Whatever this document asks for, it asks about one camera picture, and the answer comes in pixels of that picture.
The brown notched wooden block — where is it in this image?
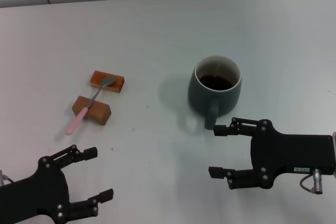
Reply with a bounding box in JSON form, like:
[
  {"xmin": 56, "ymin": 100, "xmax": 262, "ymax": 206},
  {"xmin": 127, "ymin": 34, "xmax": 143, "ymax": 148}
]
[{"xmin": 71, "ymin": 95, "xmax": 112, "ymax": 126}]

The pink handled metal spoon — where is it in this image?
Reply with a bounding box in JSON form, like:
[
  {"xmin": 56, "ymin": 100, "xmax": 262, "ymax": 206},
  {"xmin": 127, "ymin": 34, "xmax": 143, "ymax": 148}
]
[{"xmin": 65, "ymin": 76, "xmax": 117, "ymax": 136}]

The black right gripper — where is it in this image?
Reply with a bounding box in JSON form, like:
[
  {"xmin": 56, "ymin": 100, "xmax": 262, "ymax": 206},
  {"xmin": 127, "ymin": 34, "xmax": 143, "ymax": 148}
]
[{"xmin": 208, "ymin": 118, "xmax": 336, "ymax": 190}]

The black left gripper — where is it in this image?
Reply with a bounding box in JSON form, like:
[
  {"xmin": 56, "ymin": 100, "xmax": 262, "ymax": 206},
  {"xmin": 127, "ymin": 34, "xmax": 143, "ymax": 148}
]
[{"xmin": 0, "ymin": 144, "xmax": 114, "ymax": 224}]

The right gripper cable with plug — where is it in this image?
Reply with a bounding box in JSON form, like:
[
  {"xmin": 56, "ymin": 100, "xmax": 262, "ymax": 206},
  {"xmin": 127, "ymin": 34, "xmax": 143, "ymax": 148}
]
[{"xmin": 300, "ymin": 168, "xmax": 324, "ymax": 196}]

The dark coffee liquid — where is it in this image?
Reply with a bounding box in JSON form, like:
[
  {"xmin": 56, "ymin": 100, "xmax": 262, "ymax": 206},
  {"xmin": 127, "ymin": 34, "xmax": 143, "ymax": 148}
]
[{"xmin": 198, "ymin": 75, "xmax": 234, "ymax": 91}]

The left gripper cable with plug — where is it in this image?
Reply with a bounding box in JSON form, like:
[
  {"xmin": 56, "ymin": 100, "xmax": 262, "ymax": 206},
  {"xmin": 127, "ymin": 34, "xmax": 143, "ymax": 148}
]
[{"xmin": 0, "ymin": 170, "xmax": 14, "ymax": 184}]

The gripper cable with plug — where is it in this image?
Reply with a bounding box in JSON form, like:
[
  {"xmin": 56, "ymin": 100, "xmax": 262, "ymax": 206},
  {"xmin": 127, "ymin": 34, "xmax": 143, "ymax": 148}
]
[
  {"xmin": 0, "ymin": 170, "xmax": 14, "ymax": 184},
  {"xmin": 300, "ymin": 168, "xmax": 324, "ymax": 196}
]

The glossy flat wooden block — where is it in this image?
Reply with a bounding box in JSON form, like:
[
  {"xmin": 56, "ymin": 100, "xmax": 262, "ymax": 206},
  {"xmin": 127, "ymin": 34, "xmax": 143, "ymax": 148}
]
[{"xmin": 89, "ymin": 70, "xmax": 124, "ymax": 93}]

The grey ceramic cup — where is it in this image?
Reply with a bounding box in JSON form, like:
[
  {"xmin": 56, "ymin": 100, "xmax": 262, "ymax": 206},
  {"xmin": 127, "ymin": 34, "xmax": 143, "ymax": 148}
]
[{"xmin": 187, "ymin": 55, "xmax": 243, "ymax": 131}]

